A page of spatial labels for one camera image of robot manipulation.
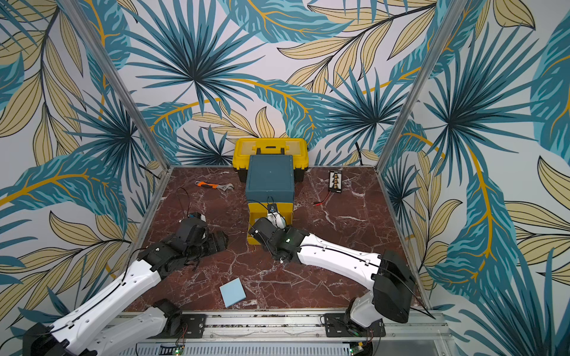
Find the teal yellow drawer cabinet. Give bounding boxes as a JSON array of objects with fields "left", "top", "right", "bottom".
[{"left": 245, "top": 154, "right": 295, "bottom": 226}]

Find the blue sticky note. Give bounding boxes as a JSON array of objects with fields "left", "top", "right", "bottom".
[{"left": 220, "top": 278, "right": 246, "bottom": 308}]

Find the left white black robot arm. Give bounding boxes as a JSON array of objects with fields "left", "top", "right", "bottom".
[{"left": 22, "top": 213, "right": 229, "bottom": 355}]

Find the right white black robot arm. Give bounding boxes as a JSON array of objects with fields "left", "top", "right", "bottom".
[{"left": 249, "top": 218, "right": 417, "bottom": 328}]

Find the orange adjustable wrench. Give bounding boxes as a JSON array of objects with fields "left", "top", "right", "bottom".
[{"left": 195, "top": 181, "right": 235, "bottom": 191}]

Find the black battery holder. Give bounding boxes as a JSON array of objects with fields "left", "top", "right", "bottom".
[{"left": 328, "top": 170, "right": 342, "bottom": 194}]

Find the yellow black toolbox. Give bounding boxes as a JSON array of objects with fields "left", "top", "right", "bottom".
[{"left": 232, "top": 138, "right": 309, "bottom": 183}]

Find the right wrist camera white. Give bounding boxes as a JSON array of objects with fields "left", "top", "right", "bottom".
[{"left": 267, "top": 203, "right": 286, "bottom": 229}]

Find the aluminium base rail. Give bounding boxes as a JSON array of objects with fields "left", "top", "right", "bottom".
[{"left": 122, "top": 309, "right": 457, "bottom": 355}]

